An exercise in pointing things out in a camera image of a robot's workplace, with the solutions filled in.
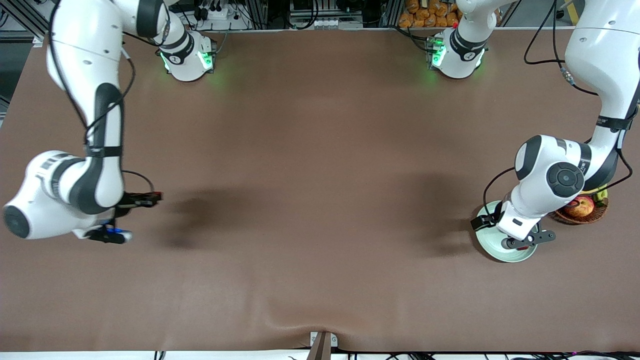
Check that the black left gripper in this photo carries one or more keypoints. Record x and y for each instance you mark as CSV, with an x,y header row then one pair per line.
x,y
481,221

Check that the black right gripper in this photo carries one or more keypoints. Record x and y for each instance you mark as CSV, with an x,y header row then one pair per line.
x,y
131,200

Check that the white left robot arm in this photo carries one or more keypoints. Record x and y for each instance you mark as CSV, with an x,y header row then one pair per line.
x,y
605,55

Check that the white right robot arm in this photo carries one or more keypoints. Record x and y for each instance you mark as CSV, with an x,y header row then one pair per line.
x,y
85,45

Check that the pale green round plate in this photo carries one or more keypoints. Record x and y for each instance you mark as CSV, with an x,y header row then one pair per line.
x,y
492,247

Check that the brown wicker basket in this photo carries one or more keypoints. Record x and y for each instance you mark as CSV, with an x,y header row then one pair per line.
x,y
575,220

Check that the red yellow apple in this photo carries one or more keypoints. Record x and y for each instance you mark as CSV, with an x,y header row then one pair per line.
x,y
582,209

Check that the yellow banana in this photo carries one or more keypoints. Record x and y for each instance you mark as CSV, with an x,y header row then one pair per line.
x,y
601,193

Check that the brown table cover sheet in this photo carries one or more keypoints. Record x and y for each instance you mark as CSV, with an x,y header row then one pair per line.
x,y
320,250

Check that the white power strip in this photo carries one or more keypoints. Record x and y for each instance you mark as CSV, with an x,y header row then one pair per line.
x,y
220,14

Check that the metal table clamp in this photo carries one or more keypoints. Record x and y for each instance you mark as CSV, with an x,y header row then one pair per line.
x,y
320,350

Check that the orange packaged buns pile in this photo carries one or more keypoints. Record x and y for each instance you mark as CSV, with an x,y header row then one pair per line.
x,y
425,12

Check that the white terminal strip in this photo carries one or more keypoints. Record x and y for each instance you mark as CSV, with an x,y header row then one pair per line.
x,y
325,23

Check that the aluminium frame post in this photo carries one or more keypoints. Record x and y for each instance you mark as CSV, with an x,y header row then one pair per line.
x,y
38,41

